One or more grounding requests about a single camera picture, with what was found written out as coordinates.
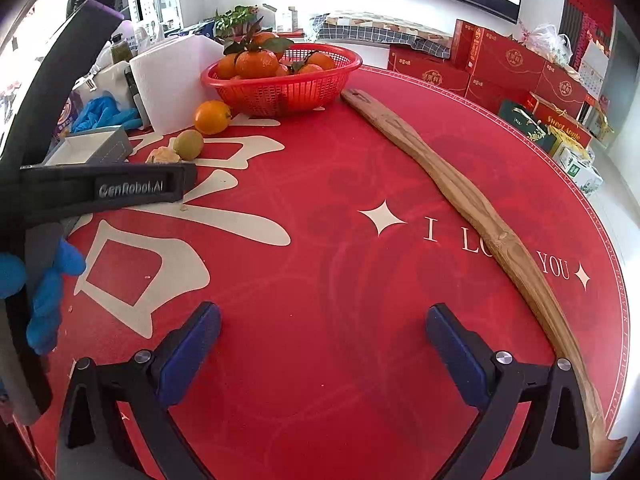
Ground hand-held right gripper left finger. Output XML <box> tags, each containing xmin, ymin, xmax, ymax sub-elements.
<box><xmin>55</xmin><ymin>301</ymin><xmax>223</xmax><ymax>480</ymax></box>

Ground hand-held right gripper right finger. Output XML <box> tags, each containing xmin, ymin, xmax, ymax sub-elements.
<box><xmin>425</xmin><ymin>302</ymin><xmax>593</xmax><ymax>480</ymax></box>

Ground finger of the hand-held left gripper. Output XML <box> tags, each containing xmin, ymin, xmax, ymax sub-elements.
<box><xmin>20</xmin><ymin>161</ymin><xmax>198</xmax><ymax>224</ymax></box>

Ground white tray with grey rim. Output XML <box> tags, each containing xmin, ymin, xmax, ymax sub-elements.
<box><xmin>42</xmin><ymin>126</ymin><xmax>135</xmax><ymax>166</ymax></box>

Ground person's left hand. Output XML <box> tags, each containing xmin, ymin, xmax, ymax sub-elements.
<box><xmin>0</xmin><ymin>237</ymin><xmax>87</xmax><ymax>356</ymax></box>

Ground purple milk tea cup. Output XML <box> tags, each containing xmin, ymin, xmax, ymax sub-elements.
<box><xmin>52</xmin><ymin>91</ymin><xmax>86</xmax><ymax>142</ymax></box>

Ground blue disposable gloves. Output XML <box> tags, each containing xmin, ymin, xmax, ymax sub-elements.
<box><xmin>71</xmin><ymin>91</ymin><xmax>143</xmax><ymax>135</ymax></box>

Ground white handbag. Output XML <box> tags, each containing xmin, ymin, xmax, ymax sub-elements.
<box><xmin>90</xmin><ymin>60</ymin><xmax>132</xmax><ymax>106</ymax></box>

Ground black electronic device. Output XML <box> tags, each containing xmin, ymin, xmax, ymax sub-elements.
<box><xmin>124</xmin><ymin>69</ymin><xmax>146</xmax><ymax>128</ymax></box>

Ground brown glass bottle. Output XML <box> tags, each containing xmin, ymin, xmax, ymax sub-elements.
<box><xmin>110</xmin><ymin>34</ymin><xmax>132</xmax><ymax>63</ymax></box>

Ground round longan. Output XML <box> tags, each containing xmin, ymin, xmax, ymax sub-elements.
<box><xmin>172</xmin><ymin>129</ymin><xmax>205</xmax><ymax>159</ymax></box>

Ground white toilet paper roll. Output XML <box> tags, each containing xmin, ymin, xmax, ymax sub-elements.
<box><xmin>129</xmin><ymin>35</ymin><xmax>226</xmax><ymax>136</ymax></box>

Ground round orange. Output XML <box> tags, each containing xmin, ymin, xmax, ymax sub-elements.
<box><xmin>194</xmin><ymin>100</ymin><xmax>233</xmax><ymax>136</ymax></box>

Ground long wooden stick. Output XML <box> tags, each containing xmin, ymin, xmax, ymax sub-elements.
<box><xmin>340</xmin><ymin>87</ymin><xmax>628</xmax><ymax>473</ymax></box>

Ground pile of leafy tangerines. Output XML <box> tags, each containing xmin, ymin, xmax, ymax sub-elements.
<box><xmin>215</xmin><ymin>17</ymin><xmax>337</xmax><ymax>81</ymax></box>

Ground green and white box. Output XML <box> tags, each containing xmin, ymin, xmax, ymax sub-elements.
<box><xmin>555</xmin><ymin>140</ymin><xmax>603</xmax><ymax>196</ymax></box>

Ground green potted plant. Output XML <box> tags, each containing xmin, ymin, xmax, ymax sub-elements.
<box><xmin>214</xmin><ymin>5</ymin><xmax>261</xmax><ymax>38</ymax></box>

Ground red plastic basket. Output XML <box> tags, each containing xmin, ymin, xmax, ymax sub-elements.
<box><xmin>201</xmin><ymin>43</ymin><xmax>363</xmax><ymax>117</ymax></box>

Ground flat red gift box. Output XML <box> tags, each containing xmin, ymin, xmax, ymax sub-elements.
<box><xmin>387</xmin><ymin>45</ymin><xmax>471</xmax><ymax>95</ymax></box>
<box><xmin>465</xmin><ymin>77</ymin><xmax>538</xmax><ymax>113</ymax></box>

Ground wide red gift box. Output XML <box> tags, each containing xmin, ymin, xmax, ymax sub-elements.
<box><xmin>467</xmin><ymin>31</ymin><xmax>546</xmax><ymax>92</ymax></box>

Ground tall red gift box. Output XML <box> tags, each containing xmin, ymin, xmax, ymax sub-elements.
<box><xmin>450</xmin><ymin>19</ymin><xmax>483</xmax><ymax>73</ymax></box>

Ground desk calendar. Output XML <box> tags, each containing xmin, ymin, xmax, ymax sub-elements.
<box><xmin>580</xmin><ymin>40</ymin><xmax>608</xmax><ymax>98</ymax></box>

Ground clear plastic gift bag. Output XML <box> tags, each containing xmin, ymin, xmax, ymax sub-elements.
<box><xmin>517</xmin><ymin>22</ymin><xmax>573</xmax><ymax>66</ymax></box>

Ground checked cloth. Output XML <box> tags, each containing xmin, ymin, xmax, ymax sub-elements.
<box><xmin>310</xmin><ymin>10</ymin><xmax>453</xmax><ymax>53</ymax></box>

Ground red wall decoration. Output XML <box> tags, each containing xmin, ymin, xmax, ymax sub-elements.
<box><xmin>560</xmin><ymin>0</ymin><xmax>616</xmax><ymax>56</ymax></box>

